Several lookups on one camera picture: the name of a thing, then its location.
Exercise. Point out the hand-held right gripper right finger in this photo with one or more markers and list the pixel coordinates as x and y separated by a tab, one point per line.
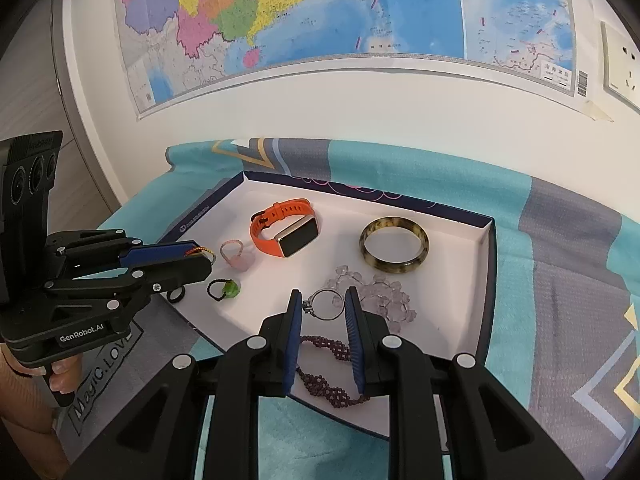
355	340

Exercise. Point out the tortoiseshell bangle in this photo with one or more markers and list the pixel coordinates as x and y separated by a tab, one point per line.
395	267

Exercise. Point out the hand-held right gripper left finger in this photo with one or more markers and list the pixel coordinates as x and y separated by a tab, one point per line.
295	340

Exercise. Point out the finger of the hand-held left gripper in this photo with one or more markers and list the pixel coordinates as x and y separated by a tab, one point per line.
155	255
170	275

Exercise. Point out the person's left forearm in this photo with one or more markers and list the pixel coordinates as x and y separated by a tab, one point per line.
25	425

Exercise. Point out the grey wardrobe door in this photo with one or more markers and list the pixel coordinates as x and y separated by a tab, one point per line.
40	85

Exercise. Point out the orange smartwatch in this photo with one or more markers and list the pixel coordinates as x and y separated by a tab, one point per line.
300	237

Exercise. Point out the teal and grey printed blanket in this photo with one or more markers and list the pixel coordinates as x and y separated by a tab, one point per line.
575	285

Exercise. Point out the person's left hand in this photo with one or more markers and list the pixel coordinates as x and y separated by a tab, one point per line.
65	377

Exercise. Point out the dark blue tray box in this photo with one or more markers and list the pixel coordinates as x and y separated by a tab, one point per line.
440	300

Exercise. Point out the white wall socket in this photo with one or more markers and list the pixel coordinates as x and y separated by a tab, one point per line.
620	60

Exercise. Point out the wall map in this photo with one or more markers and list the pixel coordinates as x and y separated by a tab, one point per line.
400	10

